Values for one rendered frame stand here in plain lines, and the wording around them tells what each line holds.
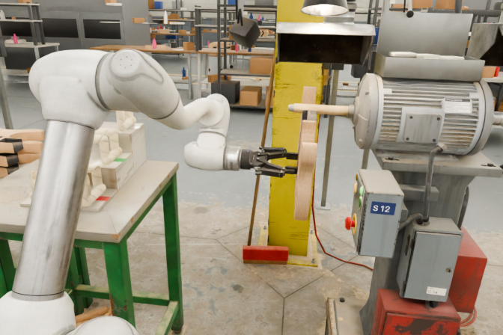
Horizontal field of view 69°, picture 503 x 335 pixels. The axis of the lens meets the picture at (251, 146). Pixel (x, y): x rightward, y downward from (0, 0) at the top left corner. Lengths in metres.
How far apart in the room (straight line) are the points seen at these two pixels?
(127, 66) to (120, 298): 0.80
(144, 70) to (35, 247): 0.43
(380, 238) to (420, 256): 0.27
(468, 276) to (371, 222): 0.58
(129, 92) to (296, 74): 1.44
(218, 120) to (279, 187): 1.11
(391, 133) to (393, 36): 0.33
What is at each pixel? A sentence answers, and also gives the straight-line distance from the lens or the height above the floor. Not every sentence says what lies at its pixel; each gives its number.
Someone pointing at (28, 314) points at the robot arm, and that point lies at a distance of 0.91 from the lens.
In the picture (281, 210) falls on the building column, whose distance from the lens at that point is 2.43.
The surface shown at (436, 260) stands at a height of 0.83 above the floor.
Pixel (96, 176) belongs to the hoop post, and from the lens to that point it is 1.38.
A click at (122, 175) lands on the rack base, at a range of 1.47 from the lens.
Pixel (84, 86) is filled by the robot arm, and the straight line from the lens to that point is 0.89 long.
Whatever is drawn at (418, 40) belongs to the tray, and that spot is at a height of 1.48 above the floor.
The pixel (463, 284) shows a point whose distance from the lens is 1.57.
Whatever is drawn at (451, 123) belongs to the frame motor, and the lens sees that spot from 1.25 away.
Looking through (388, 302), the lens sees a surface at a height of 0.62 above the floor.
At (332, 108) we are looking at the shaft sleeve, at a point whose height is 1.26.
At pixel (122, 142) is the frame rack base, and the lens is 1.54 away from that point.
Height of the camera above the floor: 1.55
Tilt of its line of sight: 20 degrees down
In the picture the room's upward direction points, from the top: 1 degrees clockwise
